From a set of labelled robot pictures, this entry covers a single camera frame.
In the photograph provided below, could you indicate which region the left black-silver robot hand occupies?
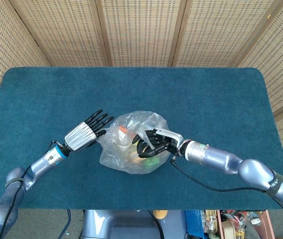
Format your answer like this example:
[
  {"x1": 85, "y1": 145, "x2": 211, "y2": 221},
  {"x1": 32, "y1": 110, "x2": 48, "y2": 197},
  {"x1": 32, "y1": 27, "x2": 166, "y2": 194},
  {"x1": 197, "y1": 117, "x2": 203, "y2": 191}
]
[{"x1": 64, "y1": 110, "x2": 115, "y2": 152}]

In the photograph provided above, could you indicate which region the right black-silver robot hand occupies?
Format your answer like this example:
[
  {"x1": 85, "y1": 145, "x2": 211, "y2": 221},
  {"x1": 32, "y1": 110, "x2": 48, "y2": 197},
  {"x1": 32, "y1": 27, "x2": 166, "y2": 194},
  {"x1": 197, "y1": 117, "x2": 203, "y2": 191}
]
[{"x1": 131, "y1": 128, "x2": 185, "y2": 159}]

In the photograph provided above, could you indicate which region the clear plastic bag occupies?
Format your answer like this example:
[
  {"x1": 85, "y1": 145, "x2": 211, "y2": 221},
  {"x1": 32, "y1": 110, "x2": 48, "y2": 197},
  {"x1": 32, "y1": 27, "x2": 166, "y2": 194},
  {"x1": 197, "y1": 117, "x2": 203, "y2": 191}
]
[{"x1": 96, "y1": 110, "x2": 173, "y2": 175}]

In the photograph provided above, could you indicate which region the green toy block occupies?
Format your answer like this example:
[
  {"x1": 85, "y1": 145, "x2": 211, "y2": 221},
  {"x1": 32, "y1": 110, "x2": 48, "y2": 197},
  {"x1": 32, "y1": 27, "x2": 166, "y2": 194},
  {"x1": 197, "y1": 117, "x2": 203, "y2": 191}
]
[{"x1": 143, "y1": 157, "x2": 161, "y2": 167}]

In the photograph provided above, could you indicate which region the blue table cloth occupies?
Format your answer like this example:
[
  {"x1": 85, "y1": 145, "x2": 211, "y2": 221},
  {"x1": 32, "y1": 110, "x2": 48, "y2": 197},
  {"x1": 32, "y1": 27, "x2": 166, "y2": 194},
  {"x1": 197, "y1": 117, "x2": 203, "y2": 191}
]
[{"x1": 0, "y1": 67, "x2": 283, "y2": 211}]

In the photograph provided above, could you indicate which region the yellow orange fruit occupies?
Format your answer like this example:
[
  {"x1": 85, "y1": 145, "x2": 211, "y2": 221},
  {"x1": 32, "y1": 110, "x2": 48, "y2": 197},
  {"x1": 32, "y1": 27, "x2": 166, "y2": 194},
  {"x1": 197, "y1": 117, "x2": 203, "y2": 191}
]
[{"x1": 152, "y1": 210, "x2": 168, "y2": 220}]

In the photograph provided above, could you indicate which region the blue plastic basket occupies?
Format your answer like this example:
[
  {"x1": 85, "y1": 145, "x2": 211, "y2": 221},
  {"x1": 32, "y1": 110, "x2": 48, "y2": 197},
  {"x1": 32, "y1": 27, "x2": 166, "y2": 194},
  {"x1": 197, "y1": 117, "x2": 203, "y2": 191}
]
[{"x1": 184, "y1": 210, "x2": 206, "y2": 239}]

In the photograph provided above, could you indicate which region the blue-grey robot torso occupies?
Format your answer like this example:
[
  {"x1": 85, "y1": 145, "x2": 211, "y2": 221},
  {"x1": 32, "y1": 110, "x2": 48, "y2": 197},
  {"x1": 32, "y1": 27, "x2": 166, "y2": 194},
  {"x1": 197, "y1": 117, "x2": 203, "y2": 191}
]
[{"x1": 81, "y1": 209, "x2": 190, "y2": 239}]

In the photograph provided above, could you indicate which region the yellow drink bottle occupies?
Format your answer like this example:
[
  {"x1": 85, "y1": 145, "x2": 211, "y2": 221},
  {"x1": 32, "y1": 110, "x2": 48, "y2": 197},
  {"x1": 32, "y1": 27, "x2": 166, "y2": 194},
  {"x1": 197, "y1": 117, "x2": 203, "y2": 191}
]
[{"x1": 204, "y1": 210, "x2": 218, "y2": 239}]

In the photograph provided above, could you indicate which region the woven bamboo folding screen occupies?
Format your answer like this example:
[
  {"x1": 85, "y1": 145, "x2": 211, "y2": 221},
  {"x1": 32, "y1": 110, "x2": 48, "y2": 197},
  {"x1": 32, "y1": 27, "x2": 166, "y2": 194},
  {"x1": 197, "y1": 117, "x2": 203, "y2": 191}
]
[{"x1": 0, "y1": 0, "x2": 283, "y2": 180}]

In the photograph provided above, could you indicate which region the pink storage box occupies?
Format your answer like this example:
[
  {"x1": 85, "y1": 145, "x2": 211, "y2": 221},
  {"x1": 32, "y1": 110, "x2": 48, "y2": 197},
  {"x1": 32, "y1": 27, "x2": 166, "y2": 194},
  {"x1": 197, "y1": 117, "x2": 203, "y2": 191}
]
[{"x1": 216, "y1": 210, "x2": 276, "y2": 239}]

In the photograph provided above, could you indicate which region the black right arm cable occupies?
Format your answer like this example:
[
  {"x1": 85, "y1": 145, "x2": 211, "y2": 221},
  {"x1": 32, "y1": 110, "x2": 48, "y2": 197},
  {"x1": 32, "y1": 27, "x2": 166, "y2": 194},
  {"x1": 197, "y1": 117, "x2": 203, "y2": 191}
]
[{"x1": 169, "y1": 158, "x2": 283, "y2": 231}]

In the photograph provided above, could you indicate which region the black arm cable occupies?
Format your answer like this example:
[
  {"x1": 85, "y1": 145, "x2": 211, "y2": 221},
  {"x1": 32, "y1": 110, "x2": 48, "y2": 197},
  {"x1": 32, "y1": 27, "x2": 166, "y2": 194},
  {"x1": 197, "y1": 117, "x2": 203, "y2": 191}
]
[
  {"x1": 169, "y1": 158, "x2": 283, "y2": 231},
  {"x1": 0, "y1": 140, "x2": 65, "y2": 239}
]

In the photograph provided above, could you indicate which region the blue floor cable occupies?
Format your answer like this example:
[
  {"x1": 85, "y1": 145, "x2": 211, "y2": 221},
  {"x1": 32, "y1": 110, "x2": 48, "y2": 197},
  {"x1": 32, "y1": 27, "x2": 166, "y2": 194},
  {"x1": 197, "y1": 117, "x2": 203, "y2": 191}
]
[{"x1": 57, "y1": 209, "x2": 72, "y2": 239}]

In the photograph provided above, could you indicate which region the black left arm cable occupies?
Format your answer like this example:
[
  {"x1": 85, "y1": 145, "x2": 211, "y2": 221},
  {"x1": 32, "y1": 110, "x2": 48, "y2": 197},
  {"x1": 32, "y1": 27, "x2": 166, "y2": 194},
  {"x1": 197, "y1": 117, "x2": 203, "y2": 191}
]
[{"x1": 0, "y1": 140, "x2": 65, "y2": 239}]

